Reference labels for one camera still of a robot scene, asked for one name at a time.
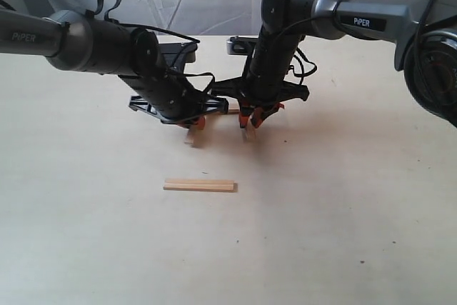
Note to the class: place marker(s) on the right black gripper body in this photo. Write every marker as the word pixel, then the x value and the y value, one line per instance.
pixel 262 81

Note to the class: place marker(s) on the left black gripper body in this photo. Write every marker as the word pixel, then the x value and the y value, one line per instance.
pixel 172 99

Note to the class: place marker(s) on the wooden stick with holes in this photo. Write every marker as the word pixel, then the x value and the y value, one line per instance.
pixel 233 109

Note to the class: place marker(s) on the short wooden stick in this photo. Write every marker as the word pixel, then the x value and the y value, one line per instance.
pixel 192 137

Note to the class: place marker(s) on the long bottom wooden stick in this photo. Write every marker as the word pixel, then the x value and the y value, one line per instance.
pixel 204 185

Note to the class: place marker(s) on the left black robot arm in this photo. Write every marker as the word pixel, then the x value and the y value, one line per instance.
pixel 75 42

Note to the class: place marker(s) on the right grey Piper arm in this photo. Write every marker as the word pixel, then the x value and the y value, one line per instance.
pixel 423 32

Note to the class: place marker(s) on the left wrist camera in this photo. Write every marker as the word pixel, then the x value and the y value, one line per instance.
pixel 177 55

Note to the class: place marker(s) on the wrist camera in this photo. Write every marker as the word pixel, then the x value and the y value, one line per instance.
pixel 240 45
pixel 177 55

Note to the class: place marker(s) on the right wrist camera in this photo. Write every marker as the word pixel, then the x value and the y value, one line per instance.
pixel 240 45

